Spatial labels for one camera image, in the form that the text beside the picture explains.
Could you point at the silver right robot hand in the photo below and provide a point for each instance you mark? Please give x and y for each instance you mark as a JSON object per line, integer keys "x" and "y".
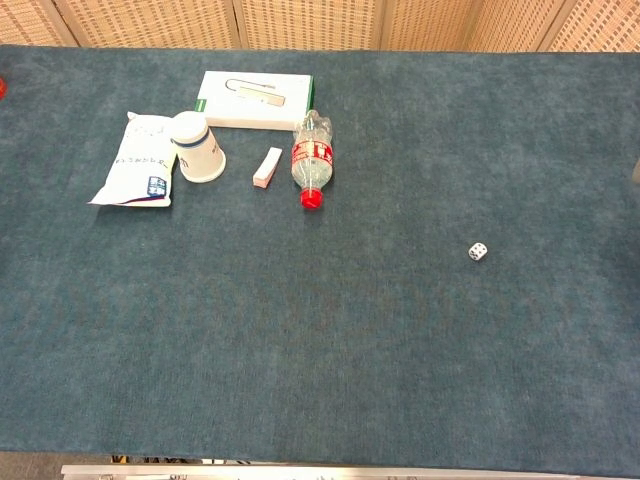
{"x": 636, "y": 171}

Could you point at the white die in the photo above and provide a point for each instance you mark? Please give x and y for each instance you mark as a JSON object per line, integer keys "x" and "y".
{"x": 477, "y": 252}

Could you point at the woven folding screen panel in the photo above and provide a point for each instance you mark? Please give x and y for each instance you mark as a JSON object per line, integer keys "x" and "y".
{"x": 515, "y": 22}
{"x": 430, "y": 22}
{"x": 150, "y": 22}
{"x": 25, "y": 20}
{"x": 310, "y": 22}
{"x": 600, "y": 25}

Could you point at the clear bottle with red cap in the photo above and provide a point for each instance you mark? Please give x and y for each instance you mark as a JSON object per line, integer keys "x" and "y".
{"x": 312, "y": 157}

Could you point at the teal felt table mat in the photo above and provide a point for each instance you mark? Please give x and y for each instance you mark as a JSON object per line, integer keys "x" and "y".
{"x": 320, "y": 325}

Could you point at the small white eraser block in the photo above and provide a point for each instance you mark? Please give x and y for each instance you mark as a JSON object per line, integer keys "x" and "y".
{"x": 266, "y": 167}

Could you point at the white box with green side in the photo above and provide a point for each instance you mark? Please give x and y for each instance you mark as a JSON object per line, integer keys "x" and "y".
{"x": 250, "y": 107}

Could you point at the white paper cup blue stripe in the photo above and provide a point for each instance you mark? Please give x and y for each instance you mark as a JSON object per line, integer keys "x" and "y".
{"x": 197, "y": 150}

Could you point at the white snack bag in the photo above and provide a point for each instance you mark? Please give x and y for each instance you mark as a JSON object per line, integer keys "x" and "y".
{"x": 142, "y": 165}

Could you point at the small red object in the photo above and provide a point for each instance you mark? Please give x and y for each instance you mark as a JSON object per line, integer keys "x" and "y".
{"x": 2, "y": 89}

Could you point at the aluminium frame rail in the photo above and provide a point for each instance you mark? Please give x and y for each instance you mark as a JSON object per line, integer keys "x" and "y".
{"x": 300, "y": 472}

